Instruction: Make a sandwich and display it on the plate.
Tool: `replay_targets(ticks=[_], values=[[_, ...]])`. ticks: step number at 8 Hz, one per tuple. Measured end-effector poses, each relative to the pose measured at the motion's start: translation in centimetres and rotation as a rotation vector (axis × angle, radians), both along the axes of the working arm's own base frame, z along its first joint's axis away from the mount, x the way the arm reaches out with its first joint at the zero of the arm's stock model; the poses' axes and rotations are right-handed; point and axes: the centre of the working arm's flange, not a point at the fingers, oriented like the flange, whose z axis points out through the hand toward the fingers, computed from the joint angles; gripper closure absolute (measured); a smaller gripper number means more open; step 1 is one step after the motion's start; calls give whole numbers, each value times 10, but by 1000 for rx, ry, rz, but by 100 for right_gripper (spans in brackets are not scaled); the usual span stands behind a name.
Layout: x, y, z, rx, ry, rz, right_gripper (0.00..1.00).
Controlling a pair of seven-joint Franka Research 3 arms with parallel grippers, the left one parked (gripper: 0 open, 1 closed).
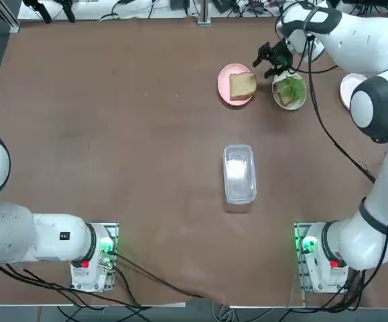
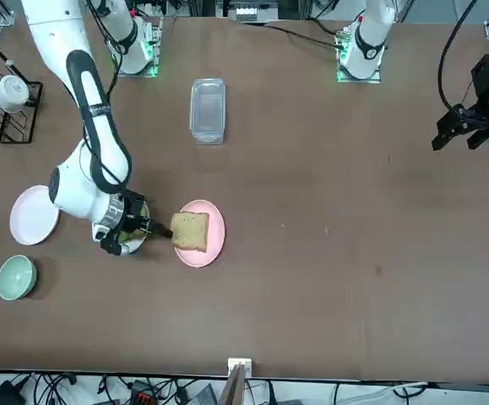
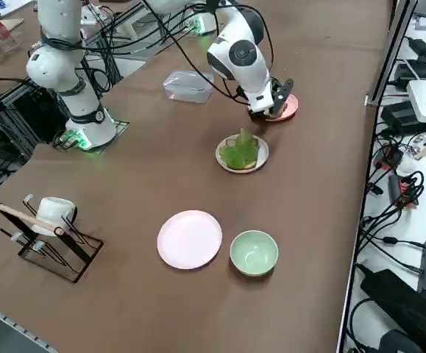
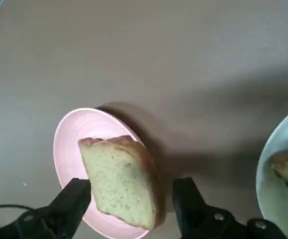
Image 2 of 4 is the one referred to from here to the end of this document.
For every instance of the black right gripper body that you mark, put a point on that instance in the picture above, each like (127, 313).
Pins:
(133, 208)

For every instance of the bread slice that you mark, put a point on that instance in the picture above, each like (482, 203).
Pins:
(190, 231)

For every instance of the pale green bowl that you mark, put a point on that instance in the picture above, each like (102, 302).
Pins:
(15, 277)

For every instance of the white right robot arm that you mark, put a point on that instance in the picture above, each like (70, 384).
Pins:
(96, 139)

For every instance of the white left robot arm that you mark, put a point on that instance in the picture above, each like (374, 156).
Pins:
(366, 46)

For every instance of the white round plate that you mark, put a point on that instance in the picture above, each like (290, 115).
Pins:
(136, 246)

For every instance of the pink round plate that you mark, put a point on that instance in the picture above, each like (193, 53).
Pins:
(216, 228)

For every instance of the pale plate under lettuce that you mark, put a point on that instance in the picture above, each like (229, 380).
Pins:
(33, 221)

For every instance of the clear plastic container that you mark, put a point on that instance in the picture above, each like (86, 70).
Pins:
(208, 111)

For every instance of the black device with red plugs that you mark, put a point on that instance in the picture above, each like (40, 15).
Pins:
(145, 394)

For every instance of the white cup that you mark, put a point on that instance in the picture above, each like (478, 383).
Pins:
(11, 93)

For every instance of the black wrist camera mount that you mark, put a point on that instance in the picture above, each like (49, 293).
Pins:
(109, 244)

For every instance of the aluminium camera post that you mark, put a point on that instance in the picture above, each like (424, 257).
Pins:
(236, 379)

